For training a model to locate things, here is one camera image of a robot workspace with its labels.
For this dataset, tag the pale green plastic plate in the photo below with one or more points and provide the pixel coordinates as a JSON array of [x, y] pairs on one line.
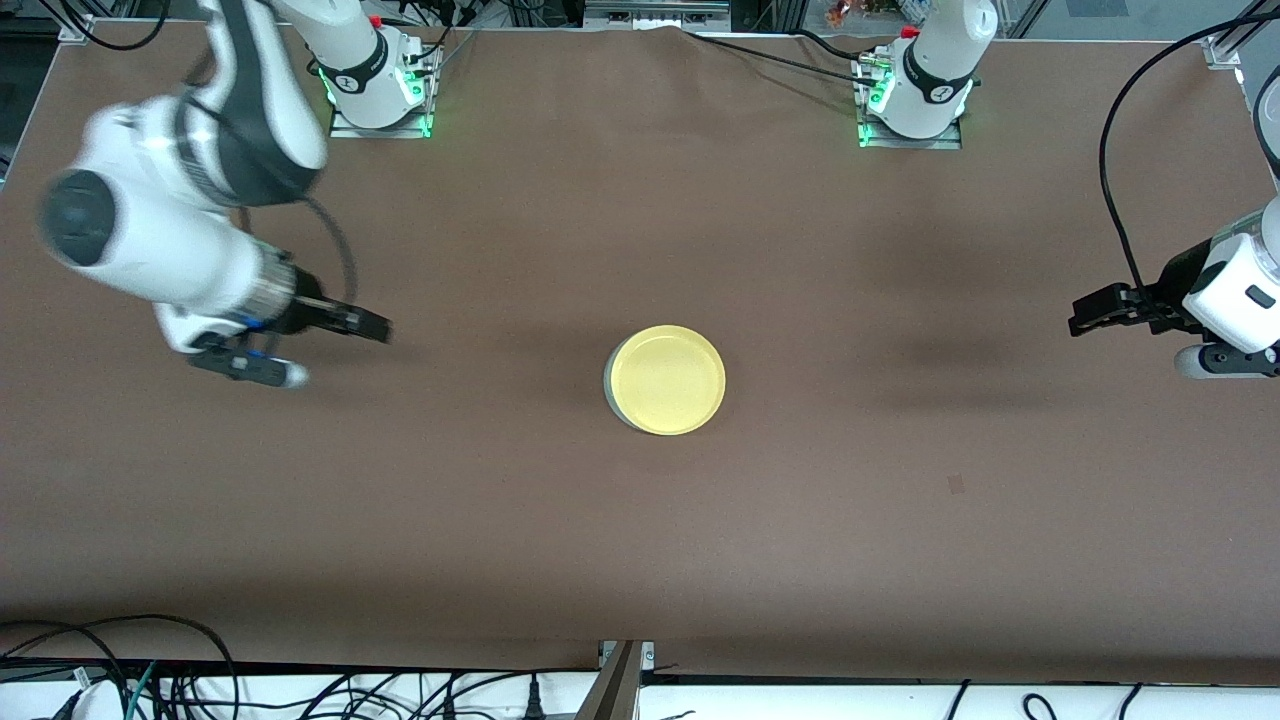
[[607, 385]]

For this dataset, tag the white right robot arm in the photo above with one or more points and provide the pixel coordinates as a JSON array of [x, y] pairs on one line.
[[170, 250]]

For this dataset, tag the yellow plastic plate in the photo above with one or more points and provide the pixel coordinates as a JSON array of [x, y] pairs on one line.
[[668, 380]]

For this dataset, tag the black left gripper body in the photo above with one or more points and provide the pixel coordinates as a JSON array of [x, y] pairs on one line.
[[1183, 272]]

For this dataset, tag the aluminium corner profile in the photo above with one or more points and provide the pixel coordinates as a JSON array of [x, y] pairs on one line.
[[1222, 50]]

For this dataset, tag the aluminium profile post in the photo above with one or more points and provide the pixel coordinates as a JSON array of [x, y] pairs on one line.
[[618, 685]]

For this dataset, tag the grey socket strip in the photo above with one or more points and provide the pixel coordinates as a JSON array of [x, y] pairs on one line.
[[655, 15]]

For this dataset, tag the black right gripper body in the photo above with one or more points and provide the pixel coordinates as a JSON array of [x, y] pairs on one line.
[[308, 313]]

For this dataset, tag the brown table cover cloth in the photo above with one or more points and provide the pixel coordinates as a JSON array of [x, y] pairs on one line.
[[600, 520]]

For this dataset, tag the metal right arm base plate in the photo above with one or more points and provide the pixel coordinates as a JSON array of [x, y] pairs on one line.
[[420, 125]]

